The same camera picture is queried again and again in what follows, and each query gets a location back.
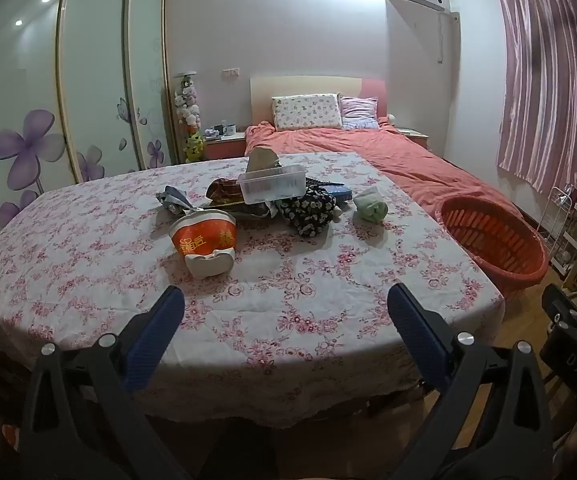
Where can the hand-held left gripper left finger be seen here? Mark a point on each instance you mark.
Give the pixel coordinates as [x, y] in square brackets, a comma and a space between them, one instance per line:
[153, 335]

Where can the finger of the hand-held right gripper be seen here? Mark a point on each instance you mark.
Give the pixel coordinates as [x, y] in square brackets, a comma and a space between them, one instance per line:
[568, 310]

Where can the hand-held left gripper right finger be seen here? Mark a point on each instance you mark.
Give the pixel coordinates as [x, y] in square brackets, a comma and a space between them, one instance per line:
[418, 330]

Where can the orange instant noodle cup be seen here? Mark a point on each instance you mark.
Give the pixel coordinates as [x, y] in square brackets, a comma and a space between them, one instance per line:
[203, 242]

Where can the red plastic basket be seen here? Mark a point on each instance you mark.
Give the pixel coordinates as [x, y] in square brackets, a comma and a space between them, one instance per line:
[483, 235]

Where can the green sock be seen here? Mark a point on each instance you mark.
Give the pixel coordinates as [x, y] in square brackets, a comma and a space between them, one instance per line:
[371, 206]

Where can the grey-blue wrapper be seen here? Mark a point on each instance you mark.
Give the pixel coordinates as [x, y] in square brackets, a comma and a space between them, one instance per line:
[173, 197]

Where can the black floral cloth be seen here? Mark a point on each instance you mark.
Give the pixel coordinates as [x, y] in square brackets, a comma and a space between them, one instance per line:
[308, 212]

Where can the clear plastic container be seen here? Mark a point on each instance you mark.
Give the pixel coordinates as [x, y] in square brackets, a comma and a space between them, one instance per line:
[273, 185]

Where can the pink floral tablecloth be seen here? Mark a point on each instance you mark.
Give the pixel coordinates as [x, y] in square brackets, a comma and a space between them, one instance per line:
[318, 285]

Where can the blue flat box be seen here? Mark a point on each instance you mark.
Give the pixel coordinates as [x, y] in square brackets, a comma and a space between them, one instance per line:
[341, 192]

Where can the bed with coral duvet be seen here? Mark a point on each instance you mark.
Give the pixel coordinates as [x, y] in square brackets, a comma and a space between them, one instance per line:
[408, 160]

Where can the black plastic mesh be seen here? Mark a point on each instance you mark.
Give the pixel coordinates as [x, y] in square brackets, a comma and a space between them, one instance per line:
[326, 181]

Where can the pale wooden nightstand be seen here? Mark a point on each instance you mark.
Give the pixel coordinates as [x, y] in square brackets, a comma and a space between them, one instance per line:
[416, 136]

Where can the red-fronted nightstand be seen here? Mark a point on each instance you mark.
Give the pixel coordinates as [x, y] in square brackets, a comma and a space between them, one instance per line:
[223, 149]

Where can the white mug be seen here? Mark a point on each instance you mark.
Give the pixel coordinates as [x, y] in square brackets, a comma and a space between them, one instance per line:
[228, 129]

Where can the pink striped pillow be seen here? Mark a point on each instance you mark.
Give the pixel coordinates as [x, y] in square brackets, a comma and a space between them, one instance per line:
[358, 112]

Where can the pink striped curtain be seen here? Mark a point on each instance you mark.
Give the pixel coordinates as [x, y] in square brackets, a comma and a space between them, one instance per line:
[543, 85]

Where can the stack of plush toys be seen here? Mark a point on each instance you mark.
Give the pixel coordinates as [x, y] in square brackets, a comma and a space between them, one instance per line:
[188, 105]

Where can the white floral pillow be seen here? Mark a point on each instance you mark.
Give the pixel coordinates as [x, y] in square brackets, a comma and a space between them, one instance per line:
[306, 112]

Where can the beige and pink headboard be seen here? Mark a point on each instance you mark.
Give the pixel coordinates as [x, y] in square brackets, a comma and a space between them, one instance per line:
[308, 85]

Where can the wardrobe with purple flower doors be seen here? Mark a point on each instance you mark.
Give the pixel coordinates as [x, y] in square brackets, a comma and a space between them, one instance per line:
[98, 60]

